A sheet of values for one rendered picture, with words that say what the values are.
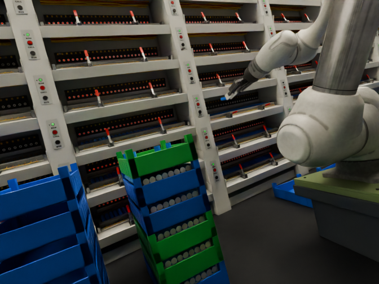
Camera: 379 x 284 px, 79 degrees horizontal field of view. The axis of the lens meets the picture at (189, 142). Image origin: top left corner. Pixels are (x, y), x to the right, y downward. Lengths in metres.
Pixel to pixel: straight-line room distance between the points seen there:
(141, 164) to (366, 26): 0.60
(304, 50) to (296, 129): 0.52
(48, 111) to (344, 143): 1.04
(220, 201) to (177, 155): 0.71
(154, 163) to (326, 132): 0.44
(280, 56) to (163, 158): 0.60
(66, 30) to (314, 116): 1.05
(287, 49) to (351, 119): 0.42
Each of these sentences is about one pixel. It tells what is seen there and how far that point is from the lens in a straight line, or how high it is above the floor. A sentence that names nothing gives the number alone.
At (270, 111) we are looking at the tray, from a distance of 1.61.
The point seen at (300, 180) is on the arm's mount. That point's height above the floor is 0.22.
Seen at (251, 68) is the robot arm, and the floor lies 0.69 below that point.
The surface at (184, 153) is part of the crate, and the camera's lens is 0.67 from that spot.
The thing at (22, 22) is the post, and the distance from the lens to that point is 1.25.
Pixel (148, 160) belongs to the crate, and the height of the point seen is 0.44.
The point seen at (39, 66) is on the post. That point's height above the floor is 0.90.
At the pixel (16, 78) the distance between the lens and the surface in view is 1.17.
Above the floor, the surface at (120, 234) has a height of 0.11.
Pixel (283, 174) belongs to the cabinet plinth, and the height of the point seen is 0.04.
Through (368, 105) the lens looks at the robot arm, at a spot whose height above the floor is 0.43.
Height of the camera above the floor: 0.48
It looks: 2 degrees down
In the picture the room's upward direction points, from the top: 14 degrees counter-clockwise
